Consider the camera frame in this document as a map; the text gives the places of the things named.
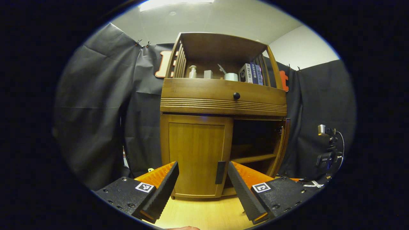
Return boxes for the ceiling light panel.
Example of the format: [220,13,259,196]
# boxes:
[139,0,215,12]

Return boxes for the black door handle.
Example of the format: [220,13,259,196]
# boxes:
[215,161,226,185]

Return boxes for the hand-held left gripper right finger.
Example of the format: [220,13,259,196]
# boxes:
[227,161,317,225]

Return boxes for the white round container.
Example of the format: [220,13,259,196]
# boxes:
[218,64,239,81]

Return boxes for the light blue book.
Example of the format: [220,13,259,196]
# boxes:
[255,65,264,86]

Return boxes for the wooden ribbed drawer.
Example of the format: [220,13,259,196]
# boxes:
[160,78,287,117]

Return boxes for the wooden inner shelf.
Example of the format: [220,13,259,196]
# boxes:
[232,153,277,164]

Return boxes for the wooden shoe cabinet door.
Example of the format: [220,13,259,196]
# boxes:
[161,114,234,198]
[267,118,291,178]

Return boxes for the wooden double-door shoe cabinet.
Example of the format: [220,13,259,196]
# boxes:
[160,32,291,199]

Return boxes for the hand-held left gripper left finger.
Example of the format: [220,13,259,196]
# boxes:
[93,161,179,224]

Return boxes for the white and grey book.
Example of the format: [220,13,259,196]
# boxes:
[238,63,253,83]

